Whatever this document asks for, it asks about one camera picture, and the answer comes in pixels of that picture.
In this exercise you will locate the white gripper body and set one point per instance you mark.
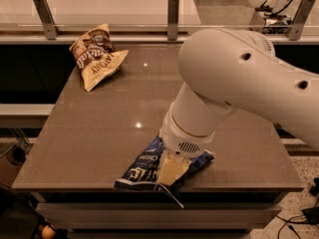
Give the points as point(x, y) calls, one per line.
point(180, 139)

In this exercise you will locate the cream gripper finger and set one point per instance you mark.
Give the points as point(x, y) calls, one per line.
point(171, 168)

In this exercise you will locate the blue kettle chip bag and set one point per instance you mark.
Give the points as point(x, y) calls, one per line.
point(142, 173)

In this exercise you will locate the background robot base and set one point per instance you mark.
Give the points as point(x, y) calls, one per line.
point(272, 20)

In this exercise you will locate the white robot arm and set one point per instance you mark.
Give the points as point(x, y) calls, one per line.
point(226, 70)

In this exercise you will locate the brown chip bag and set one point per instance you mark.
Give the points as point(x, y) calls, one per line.
point(96, 61)

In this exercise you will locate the orange ball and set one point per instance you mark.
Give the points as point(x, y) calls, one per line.
point(47, 232)

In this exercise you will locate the middle metal railing post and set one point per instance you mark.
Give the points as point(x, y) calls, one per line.
point(172, 19)

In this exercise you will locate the metal railing post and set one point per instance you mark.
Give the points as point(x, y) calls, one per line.
point(50, 29)
point(172, 19)
point(295, 30)

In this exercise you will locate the right metal railing post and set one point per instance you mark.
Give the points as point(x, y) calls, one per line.
point(295, 30)

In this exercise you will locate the left metal railing post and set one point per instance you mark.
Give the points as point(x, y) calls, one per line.
point(50, 29)

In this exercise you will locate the horizontal metal rail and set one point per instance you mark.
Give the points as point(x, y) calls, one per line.
point(69, 40)

